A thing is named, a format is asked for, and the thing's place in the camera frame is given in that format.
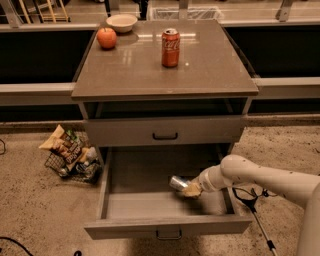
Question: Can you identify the closed grey top drawer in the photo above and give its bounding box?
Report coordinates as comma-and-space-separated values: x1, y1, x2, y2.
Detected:
84, 116, 244, 146

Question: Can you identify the clear plastic bin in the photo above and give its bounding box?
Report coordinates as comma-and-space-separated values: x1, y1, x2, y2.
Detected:
147, 6, 223, 20

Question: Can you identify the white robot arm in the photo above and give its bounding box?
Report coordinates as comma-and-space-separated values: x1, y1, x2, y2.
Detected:
183, 155, 320, 256

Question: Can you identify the black cable lower left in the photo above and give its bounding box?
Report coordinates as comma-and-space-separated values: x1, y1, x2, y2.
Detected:
0, 235, 83, 256

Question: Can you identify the wooden chair frame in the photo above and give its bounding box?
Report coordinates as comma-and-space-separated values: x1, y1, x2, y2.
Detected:
17, 0, 71, 24

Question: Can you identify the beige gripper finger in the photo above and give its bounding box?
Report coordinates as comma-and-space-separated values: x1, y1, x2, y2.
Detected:
182, 182, 202, 198

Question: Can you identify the yellow brown snack bag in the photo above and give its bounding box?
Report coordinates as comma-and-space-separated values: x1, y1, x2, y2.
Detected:
39, 125, 88, 170

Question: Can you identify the red apple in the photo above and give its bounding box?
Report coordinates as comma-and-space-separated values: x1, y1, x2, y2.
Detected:
97, 27, 117, 49

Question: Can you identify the black silver tripod leg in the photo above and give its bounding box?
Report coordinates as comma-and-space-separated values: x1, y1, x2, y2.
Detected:
232, 187, 279, 256

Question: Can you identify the red coca-cola can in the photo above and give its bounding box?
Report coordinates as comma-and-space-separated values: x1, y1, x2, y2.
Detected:
162, 28, 180, 67

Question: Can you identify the grey drawer cabinet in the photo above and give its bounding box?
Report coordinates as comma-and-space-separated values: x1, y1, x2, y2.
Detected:
71, 19, 260, 241

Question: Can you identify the white bowl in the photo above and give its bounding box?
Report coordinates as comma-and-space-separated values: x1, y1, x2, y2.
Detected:
106, 14, 138, 33

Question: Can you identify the black floor cable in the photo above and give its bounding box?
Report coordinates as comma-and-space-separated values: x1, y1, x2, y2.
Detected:
233, 187, 279, 198

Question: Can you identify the black wire basket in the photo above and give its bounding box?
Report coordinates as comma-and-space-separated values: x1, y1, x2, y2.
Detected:
45, 131, 102, 184

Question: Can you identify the open grey middle drawer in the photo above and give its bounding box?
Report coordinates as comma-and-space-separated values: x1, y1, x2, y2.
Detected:
85, 144, 252, 240

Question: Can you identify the silver blue redbull can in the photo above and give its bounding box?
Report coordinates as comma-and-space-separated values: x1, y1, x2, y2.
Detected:
169, 176, 191, 192

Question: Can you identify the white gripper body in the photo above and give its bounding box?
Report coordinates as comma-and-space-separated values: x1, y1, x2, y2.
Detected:
198, 165, 226, 192

